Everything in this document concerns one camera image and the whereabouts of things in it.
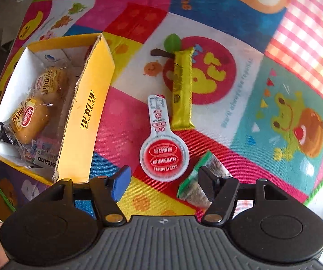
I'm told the colourful cartoon bed quilt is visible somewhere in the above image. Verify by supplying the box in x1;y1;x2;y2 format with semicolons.
0;0;323;219

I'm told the flat volcano snack packet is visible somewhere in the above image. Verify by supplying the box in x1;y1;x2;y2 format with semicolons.
24;137;60;169

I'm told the yellow snack bar packet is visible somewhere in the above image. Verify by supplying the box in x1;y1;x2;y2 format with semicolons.
171;47;195;131

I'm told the packaged small bread bun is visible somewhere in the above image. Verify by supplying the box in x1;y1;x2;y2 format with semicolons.
34;66;69;105

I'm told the yellow cardboard box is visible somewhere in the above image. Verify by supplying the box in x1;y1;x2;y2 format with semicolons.
0;34;115;183

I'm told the red white spoon-shaped jelly pack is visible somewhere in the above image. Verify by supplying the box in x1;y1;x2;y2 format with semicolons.
139;94;190;182

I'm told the green triangular snack packet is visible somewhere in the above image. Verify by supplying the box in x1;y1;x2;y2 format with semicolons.
177;151;232;210

